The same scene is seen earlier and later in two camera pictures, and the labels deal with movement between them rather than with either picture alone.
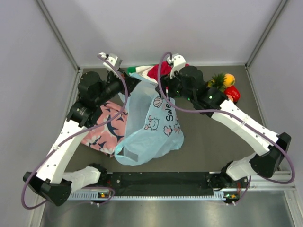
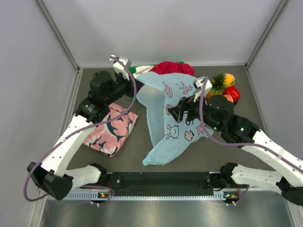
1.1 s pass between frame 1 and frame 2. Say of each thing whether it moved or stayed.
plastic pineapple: stayed
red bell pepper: stayed
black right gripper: moved
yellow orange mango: stayed
